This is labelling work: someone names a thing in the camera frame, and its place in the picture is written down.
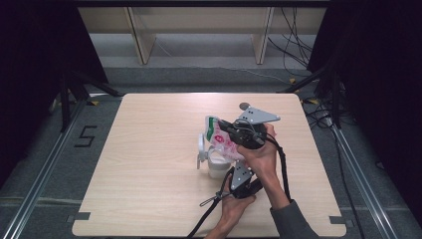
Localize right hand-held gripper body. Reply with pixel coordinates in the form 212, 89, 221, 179
232, 106, 282, 150

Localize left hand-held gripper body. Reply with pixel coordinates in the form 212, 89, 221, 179
230, 160, 261, 200

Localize pink and white plastic bag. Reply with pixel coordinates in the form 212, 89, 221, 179
204, 115, 247, 162

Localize clear jar with grey lid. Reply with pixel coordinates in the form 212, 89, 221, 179
197, 132, 235, 180

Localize person's right hand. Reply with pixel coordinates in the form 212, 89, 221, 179
236, 122, 279, 187

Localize person's left hand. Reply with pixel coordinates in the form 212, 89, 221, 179
217, 180, 258, 230

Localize black metal stand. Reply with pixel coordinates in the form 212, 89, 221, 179
59, 64, 124, 133
278, 61, 343, 129

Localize wooden shelf unit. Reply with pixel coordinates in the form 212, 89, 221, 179
78, 6, 327, 66

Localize dark curtain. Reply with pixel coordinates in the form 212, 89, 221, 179
0, 0, 109, 188
307, 0, 422, 218

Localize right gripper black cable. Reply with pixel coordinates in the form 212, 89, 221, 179
264, 134, 294, 204

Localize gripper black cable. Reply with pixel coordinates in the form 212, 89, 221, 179
187, 167, 235, 239
264, 134, 294, 204

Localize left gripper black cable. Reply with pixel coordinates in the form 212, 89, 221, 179
187, 167, 235, 239

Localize tangled black floor cables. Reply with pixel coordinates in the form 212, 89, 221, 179
303, 99, 336, 131

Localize aluminium floor rail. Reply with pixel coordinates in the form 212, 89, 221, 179
1, 99, 88, 239
331, 124, 401, 239

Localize hanging black cables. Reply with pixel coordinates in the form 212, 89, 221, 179
267, 6, 316, 80

